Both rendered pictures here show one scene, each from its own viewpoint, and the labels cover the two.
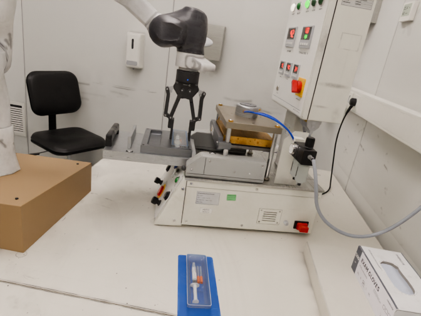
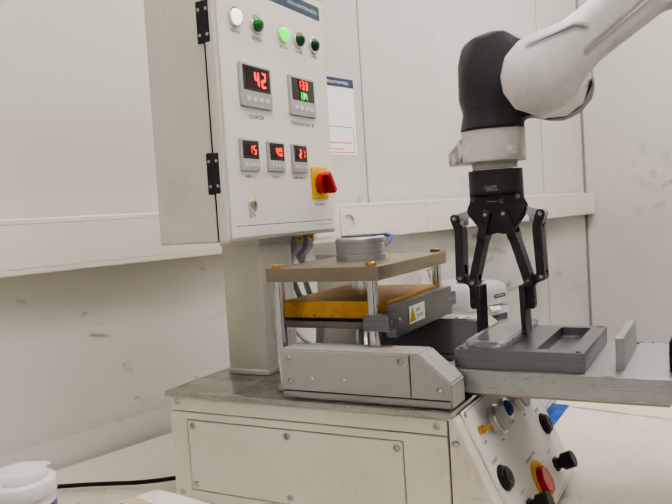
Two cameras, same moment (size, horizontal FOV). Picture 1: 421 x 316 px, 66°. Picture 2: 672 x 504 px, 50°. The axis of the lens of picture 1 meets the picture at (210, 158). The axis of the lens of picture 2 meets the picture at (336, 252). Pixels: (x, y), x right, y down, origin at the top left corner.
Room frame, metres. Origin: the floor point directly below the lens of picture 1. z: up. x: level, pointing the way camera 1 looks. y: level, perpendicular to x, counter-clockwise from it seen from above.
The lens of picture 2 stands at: (2.02, 0.54, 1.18)
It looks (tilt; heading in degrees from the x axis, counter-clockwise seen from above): 3 degrees down; 217
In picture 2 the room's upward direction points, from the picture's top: 4 degrees counter-clockwise
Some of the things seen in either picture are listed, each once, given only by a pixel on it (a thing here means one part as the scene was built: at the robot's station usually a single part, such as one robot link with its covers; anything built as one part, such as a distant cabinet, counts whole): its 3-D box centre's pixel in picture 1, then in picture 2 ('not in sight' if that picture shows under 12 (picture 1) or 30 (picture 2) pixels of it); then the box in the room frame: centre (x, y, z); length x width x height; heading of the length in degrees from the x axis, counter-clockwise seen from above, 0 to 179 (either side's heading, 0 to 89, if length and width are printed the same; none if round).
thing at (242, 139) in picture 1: (244, 127); (366, 286); (1.10, -0.10, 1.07); 0.22 x 0.17 x 0.10; 9
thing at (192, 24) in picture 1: (178, 28); (523, 78); (1.06, 0.16, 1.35); 0.18 x 0.10 x 0.13; 101
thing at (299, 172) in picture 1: (299, 158); not in sight; (0.91, -0.26, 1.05); 0.15 x 0.05 x 0.15; 9
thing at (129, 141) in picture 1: (153, 143); (570, 355); (1.06, 0.20, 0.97); 0.30 x 0.22 x 0.08; 99
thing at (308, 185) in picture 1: (245, 165); (349, 374); (1.12, -0.13, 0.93); 0.46 x 0.35 x 0.01; 99
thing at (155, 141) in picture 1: (166, 142); (534, 345); (1.07, 0.16, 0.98); 0.20 x 0.17 x 0.03; 9
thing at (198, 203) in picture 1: (231, 188); (381, 429); (1.09, -0.09, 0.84); 0.53 x 0.37 x 0.17; 99
